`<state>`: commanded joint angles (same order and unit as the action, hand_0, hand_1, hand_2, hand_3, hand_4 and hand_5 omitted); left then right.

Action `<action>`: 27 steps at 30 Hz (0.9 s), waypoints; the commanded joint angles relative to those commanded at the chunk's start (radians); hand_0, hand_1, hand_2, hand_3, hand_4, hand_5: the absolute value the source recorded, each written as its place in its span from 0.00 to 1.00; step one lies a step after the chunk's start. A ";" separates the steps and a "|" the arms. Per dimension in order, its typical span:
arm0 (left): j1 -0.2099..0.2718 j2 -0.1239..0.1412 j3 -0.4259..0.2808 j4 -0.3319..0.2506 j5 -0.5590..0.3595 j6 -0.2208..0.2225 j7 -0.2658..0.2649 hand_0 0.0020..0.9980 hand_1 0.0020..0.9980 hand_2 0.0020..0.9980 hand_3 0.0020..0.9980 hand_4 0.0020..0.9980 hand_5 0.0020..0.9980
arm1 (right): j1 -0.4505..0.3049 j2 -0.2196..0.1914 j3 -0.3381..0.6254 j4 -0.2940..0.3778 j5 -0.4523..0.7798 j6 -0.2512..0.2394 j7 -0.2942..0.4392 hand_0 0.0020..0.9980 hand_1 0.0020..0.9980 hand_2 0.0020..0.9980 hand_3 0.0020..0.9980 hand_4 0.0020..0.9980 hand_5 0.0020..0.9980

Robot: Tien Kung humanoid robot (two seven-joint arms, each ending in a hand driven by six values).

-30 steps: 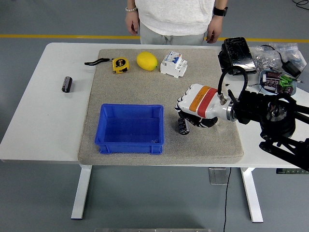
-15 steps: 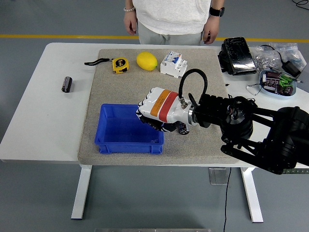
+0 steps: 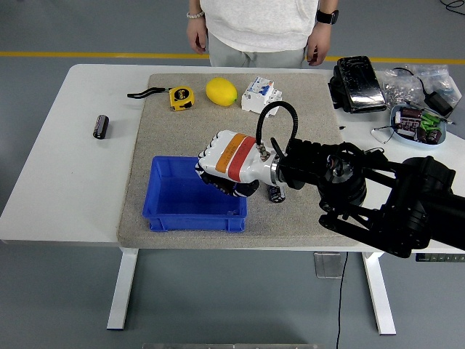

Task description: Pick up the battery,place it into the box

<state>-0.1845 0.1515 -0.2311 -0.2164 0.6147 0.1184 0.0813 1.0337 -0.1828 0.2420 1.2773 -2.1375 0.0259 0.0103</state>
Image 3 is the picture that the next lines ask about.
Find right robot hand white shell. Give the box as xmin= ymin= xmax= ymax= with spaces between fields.
xmin=194 ymin=129 xmax=273 ymax=199

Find clear bag of screws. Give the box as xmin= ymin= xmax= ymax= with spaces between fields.
xmin=377 ymin=64 xmax=462 ymax=110

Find table height control panel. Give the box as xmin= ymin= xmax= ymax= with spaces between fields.
xmin=415 ymin=252 xmax=465 ymax=262

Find black printed cylindrical battery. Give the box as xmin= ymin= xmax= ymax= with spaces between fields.
xmin=267 ymin=184 xmax=286 ymax=204

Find black wrist watch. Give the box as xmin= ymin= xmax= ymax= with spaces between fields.
xmin=315 ymin=9 xmax=340 ymax=25

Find light blue tray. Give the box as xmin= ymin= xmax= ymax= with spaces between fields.
xmin=389 ymin=103 xmax=448 ymax=149

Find person's left hand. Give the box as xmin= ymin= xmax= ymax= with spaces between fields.
xmin=305 ymin=21 xmax=333 ymax=67

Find person's right hand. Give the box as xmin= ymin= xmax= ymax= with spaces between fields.
xmin=186 ymin=16 xmax=209 ymax=55

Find small brown capacitor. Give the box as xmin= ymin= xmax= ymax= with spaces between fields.
xmin=416 ymin=128 xmax=442 ymax=145
xmin=400 ymin=107 xmax=423 ymax=123

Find dark cylindrical battery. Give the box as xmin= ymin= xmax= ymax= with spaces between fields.
xmin=92 ymin=114 xmax=110 ymax=140

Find blue plastic box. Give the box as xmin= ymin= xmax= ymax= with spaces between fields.
xmin=141 ymin=156 xmax=248 ymax=233

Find grey metal bracket box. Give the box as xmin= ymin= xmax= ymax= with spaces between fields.
xmin=313 ymin=251 xmax=345 ymax=279

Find thin black wire loop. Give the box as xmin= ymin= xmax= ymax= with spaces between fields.
xmin=371 ymin=123 xmax=397 ymax=145

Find green plastic connectors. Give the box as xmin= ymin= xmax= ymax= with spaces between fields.
xmin=420 ymin=113 xmax=442 ymax=130

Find white module with dark cylinders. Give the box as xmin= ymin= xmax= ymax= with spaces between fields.
xmin=395 ymin=116 xmax=419 ymax=139

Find white circuit breaker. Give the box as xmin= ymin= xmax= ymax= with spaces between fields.
xmin=240 ymin=76 xmax=283 ymax=119

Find black power adapter with cord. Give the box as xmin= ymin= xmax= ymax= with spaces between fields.
xmin=393 ymin=67 xmax=455 ymax=118

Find black floor cable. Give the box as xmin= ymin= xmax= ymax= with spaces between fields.
xmin=439 ymin=0 xmax=465 ymax=15

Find yellow tape measure with strap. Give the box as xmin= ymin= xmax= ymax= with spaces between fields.
xmin=126 ymin=86 xmax=195 ymax=112

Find black hanging cable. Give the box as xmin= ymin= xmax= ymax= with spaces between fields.
xmin=334 ymin=251 xmax=349 ymax=349

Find yellow lemon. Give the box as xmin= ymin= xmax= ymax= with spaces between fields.
xmin=205 ymin=77 xmax=238 ymax=108

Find person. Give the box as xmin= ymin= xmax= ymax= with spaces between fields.
xmin=186 ymin=0 xmax=340 ymax=69

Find grey-brown mat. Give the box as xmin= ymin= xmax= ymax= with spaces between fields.
xmin=116 ymin=73 xmax=368 ymax=250

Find thin black pen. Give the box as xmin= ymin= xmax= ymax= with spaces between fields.
xmin=406 ymin=102 xmax=457 ymax=126

